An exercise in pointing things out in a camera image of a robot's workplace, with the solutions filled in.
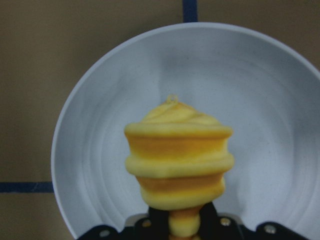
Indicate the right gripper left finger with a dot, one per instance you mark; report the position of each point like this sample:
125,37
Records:
153,225

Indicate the yellow twisted bread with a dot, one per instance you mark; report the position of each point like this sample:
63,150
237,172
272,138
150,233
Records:
179,156

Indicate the blue plate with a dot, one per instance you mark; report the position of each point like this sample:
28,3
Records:
265,91

